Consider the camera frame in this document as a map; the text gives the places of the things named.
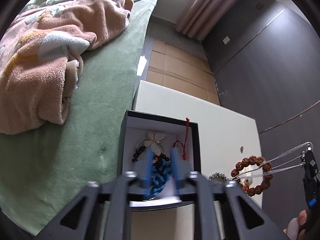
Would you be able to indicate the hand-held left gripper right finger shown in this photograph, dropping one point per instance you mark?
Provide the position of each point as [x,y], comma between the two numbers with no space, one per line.
[175,165]

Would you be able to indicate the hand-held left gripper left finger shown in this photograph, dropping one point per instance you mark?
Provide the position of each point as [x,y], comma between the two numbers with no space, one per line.
[148,165]

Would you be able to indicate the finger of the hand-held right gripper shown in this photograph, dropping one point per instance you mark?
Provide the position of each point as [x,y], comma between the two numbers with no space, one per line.
[310,165]

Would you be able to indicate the white butterfly bangle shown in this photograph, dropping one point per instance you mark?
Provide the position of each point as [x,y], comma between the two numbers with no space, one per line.
[156,137]

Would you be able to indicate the black jewelry box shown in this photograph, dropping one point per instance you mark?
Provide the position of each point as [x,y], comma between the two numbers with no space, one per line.
[160,117]

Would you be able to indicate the person's right hand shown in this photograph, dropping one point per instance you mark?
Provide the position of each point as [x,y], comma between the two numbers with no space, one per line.
[296,226]

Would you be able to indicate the green bed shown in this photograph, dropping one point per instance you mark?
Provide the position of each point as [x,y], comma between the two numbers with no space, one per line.
[100,105]

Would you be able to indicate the flat cardboard sheets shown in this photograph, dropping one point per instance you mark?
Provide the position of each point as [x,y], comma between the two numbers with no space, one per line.
[180,67]

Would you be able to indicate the white paper scrap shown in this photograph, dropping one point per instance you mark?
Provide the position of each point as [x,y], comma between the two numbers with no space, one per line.
[142,65]

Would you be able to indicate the dark grey wardrobe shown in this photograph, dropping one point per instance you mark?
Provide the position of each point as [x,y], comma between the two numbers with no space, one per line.
[275,67]

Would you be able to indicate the pink fleece blanket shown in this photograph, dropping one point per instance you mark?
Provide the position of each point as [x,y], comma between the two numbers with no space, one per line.
[37,67]

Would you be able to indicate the pink curtain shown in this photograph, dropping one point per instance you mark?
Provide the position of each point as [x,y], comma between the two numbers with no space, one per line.
[205,12]

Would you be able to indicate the white wall socket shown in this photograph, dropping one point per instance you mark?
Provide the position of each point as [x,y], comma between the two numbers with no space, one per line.
[226,40]

